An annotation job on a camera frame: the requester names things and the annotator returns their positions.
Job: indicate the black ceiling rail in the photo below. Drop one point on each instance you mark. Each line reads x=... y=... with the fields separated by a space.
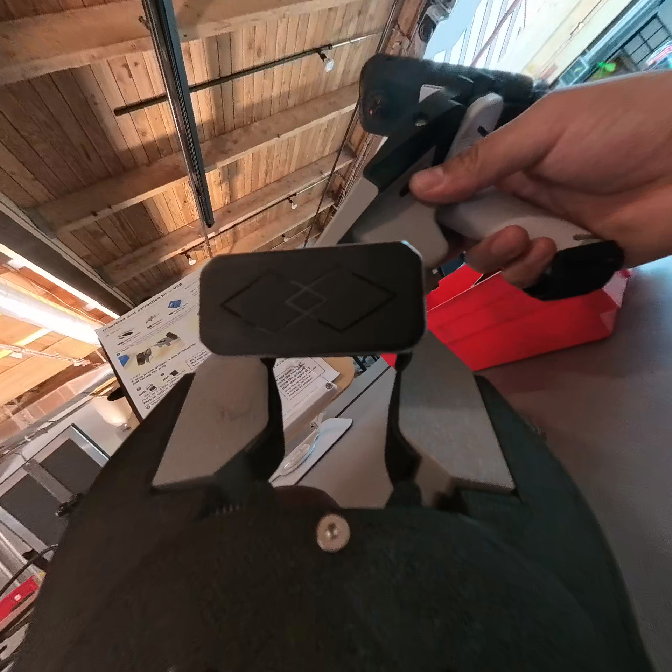
x=181 y=105

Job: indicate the red box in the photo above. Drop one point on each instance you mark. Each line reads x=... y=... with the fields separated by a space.
x=18 y=598

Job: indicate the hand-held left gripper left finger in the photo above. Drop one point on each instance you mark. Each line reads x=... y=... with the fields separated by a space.
x=220 y=420

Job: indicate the red plastic bin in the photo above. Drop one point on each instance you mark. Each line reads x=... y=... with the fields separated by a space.
x=498 y=325

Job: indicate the instruction sheet board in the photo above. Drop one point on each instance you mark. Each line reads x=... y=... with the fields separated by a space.
x=152 y=336

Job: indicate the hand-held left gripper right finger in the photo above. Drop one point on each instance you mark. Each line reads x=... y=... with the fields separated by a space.
x=451 y=420

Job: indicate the white stand base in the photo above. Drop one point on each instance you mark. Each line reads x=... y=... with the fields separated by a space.
x=325 y=435

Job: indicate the person's right hand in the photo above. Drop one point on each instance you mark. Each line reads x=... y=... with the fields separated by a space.
x=577 y=157

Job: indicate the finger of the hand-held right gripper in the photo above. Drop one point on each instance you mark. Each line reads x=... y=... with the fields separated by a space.
x=349 y=215
x=404 y=225

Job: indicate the grey cabinet panel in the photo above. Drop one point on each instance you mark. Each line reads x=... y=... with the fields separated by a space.
x=52 y=483

